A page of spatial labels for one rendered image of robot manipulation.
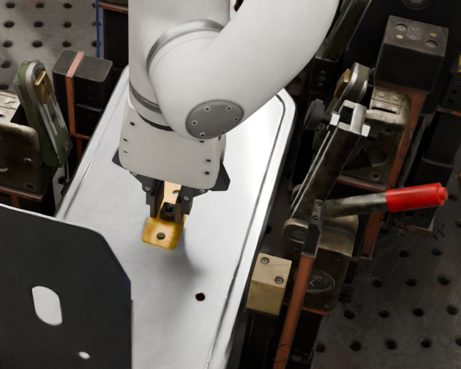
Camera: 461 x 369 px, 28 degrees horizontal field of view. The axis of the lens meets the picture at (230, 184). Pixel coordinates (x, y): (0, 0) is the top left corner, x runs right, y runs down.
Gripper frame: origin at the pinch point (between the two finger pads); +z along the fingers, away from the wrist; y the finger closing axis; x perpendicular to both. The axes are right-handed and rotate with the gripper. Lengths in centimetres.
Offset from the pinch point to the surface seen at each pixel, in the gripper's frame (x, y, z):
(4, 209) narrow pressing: 26.7, 3.7, -30.6
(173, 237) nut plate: 2.8, -1.4, 2.7
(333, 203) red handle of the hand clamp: -0.2, -16.7, -5.8
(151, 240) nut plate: 3.8, 0.7, 2.7
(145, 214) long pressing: 0.5, 2.4, 3.0
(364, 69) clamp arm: -17.7, -16.6, -7.9
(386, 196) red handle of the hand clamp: 0.3, -21.4, -9.3
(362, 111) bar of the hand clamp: -1.0, -17.0, -18.4
